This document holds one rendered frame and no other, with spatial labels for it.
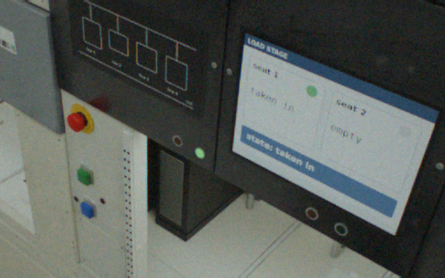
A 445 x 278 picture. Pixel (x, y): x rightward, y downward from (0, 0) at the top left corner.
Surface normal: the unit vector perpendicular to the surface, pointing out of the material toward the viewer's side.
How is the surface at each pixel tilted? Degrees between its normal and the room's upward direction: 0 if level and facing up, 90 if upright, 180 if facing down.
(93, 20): 90
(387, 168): 90
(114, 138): 90
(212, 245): 0
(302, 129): 90
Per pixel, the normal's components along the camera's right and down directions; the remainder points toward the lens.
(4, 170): 0.02, -0.76
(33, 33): -0.65, 0.48
